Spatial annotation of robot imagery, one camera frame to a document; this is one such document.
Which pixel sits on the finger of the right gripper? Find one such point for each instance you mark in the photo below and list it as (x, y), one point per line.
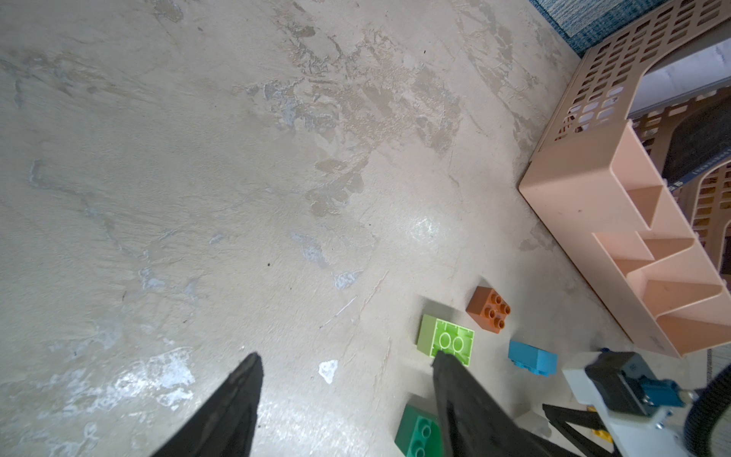
(565, 420)

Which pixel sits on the yellow lego brick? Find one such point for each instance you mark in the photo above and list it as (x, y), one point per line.
(603, 434)

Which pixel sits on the long green lego brick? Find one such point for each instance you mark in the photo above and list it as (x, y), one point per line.
(419, 434)

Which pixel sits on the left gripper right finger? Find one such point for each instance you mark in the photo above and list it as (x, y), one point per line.
(471, 421)

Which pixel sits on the pink desk file organizer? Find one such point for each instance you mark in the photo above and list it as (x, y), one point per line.
(594, 186)

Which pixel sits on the lime green lego brick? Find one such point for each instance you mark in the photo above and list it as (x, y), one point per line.
(439, 335)

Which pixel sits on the white book in organizer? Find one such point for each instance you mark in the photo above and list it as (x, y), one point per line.
(697, 67)

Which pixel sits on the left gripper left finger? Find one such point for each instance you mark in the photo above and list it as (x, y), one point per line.
(225, 424)

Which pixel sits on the light blue lego brick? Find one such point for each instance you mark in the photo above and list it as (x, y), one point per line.
(535, 360)

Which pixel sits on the brown square lego brick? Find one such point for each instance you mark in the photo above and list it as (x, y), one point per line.
(488, 309)

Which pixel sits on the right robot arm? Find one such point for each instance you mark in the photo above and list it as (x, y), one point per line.
(711, 417)

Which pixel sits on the dark purple book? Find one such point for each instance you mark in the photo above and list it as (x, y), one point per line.
(699, 144)

